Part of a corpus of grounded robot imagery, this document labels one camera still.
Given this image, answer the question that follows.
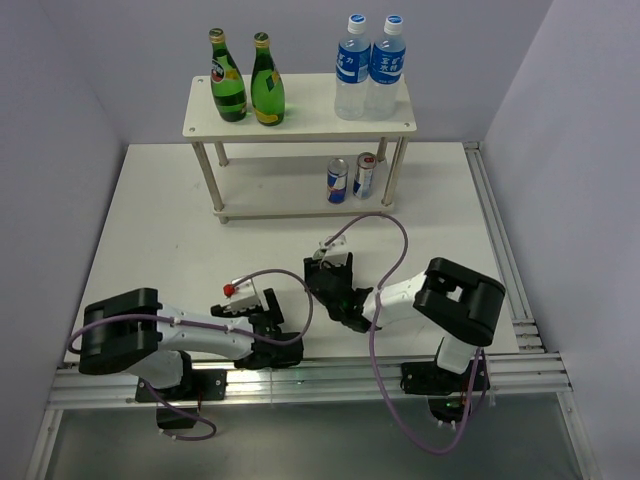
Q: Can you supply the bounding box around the blue silver drink can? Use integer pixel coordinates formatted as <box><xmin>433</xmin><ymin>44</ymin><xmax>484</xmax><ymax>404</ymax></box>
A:
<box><xmin>327</xmin><ymin>158</ymin><xmax>348</xmax><ymax>204</ymax></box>

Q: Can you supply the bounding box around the green glass bottle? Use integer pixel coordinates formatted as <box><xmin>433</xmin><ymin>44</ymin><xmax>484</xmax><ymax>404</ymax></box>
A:
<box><xmin>250</xmin><ymin>32</ymin><xmax>285</xmax><ymax>126</ymax></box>
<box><xmin>209</xmin><ymin>28</ymin><xmax>247</xmax><ymax>122</ymax></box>

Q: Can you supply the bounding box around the green glass bottle front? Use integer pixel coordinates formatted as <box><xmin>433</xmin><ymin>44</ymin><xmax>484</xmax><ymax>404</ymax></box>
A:
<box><xmin>209</xmin><ymin>28</ymin><xmax>247</xmax><ymax>122</ymax></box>

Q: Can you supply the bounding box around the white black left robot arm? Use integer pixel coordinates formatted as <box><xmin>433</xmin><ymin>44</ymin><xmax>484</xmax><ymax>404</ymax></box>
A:
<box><xmin>79</xmin><ymin>283</ymin><xmax>304</xmax><ymax>399</ymax></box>

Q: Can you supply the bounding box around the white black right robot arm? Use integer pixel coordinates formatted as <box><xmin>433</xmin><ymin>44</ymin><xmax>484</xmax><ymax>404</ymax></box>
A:
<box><xmin>303</xmin><ymin>252</ymin><xmax>506</xmax><ymax>390</ymax></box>

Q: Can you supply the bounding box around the white two-tier shelf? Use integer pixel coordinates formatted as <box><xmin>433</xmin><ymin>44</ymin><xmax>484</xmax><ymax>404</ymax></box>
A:
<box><xmin>183</xmin><ymin>73</ymin><xmax>417</xmax><ymax>223</ymax></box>

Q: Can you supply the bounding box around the blue label water bottle left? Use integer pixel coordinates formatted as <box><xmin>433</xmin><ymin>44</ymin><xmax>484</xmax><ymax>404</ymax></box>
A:
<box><xmin>334</xmin><ymin>14</ymin><xmax>371</xmax><ymax>120</ymax></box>

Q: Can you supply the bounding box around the blue label water bottle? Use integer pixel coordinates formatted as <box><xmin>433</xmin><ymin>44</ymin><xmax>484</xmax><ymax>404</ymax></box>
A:
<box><xmin>334</xmin><ymin>14</ymin><xmax>371</xmax><ymax>120</ymax></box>
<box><xmin>364</xmin><ymin>15</ymin><xmax>406</xmax><ymax>120</ymax></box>

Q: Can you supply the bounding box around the blue label water bottle right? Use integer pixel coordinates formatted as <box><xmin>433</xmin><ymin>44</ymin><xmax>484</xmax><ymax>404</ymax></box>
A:
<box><xmin>364</xmin><ymin>15</ymin><xmax>406</xmax><ymax>120</ymax></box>

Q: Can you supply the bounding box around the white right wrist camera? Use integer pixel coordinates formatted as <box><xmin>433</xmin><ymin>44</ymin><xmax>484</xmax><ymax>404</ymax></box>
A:
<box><xmin>312</xmin><ymin>234</ymin><xmax>349</xmax><ymax>267</ymax></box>

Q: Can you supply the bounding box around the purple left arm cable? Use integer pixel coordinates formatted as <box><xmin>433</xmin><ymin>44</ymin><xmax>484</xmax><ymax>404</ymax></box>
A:
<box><xmin>67</xmin><ymin>268</ymin><xmax>315</xmax><ymax>441</ymax></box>

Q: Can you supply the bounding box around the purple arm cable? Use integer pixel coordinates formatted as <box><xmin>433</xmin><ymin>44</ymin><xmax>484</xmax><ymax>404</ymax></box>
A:
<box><xmin>322</xmin><ymin>213</ymin><xmax>489</xmax><ymax>455</ymax></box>
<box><xmin>67</xmin><ymin>268</ymin><xmax>315</xmax><ymax>441</ymax></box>

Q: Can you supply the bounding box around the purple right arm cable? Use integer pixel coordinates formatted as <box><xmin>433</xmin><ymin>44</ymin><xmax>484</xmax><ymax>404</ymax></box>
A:
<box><xmin>322</xmin><ymin>213</ymin><xmax>489</xmax><ymax>455</ymax></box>

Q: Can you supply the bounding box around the aluminium rail frame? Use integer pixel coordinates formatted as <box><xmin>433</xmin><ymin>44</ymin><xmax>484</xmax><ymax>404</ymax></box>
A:
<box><xmin>26</xmin><ymin>142</ymin><xmax>601</xmax><ymax>479</ymax></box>

